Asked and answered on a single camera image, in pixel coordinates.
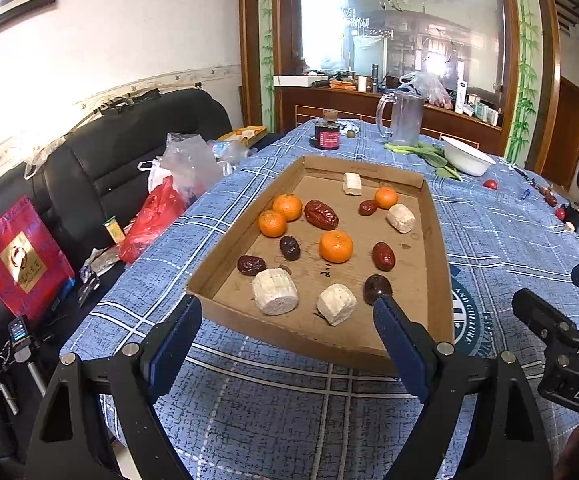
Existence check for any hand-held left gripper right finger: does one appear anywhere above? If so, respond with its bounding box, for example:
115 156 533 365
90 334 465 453
373 296 555 480

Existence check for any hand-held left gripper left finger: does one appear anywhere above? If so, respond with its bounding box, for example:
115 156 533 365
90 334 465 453
23 294 204 480

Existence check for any cardboard tray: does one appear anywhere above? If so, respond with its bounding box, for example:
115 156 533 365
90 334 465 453
185 155 455 376

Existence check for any large orange mandarin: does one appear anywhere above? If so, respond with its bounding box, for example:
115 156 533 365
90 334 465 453
319 230 355 264

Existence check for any dark red jujube date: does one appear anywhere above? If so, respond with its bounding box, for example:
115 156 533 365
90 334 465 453
363 274 394 306
236 255 268 277
279 235 301 262
372 242 396 272

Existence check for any silver foil packet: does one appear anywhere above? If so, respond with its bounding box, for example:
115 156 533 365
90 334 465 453
78 247 120 291

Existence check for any large white rice cake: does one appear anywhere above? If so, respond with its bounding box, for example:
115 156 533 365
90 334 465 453
252 267 300 317

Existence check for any small yellow box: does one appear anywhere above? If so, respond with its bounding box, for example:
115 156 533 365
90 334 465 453
104 215 126 247

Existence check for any small orange mandarin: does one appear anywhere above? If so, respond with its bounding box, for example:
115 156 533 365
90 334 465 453
374 186 399 210

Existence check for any wooden door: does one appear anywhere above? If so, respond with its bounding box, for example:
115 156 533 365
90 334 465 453
539 76 579 191

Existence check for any large red jujube date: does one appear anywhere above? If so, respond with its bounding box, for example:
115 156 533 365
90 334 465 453
303 200 340 231

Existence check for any white bowl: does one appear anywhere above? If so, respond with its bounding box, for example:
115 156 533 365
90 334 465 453
442 136 497 177

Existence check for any green vegetable leaf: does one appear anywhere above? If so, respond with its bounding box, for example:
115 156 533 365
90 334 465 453
422 147 463 182

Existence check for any red gift bag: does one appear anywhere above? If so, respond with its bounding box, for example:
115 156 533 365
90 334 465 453
0 196 76 321

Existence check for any white plastic bag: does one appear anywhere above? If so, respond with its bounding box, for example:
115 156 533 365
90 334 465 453
136 157 170 193

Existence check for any black leather sofa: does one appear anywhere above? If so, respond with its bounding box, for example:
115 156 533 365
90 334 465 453
0 87 234 466

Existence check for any crumpled clear plastic bag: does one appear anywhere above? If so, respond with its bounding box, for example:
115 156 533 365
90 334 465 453
209 139 257 176

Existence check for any dark jar with red label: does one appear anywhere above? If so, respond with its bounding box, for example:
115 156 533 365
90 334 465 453
313 108 341 151

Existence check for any clear glass pitcher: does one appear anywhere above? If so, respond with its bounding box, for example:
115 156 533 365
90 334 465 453
375 87 427 147

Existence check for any yellow paper tray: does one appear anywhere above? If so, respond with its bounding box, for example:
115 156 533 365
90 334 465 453
216 126 268 143

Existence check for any wooden sideboard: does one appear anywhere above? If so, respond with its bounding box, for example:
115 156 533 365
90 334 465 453
274 82 505 158

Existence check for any plastic bag with red contents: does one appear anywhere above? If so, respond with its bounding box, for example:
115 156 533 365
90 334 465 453
399 71 454 110

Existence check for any flat white box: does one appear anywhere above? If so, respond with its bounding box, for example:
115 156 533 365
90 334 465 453
273 75 320 88

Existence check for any wall mirror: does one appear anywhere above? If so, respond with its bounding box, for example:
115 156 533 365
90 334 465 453
299 0 507 111

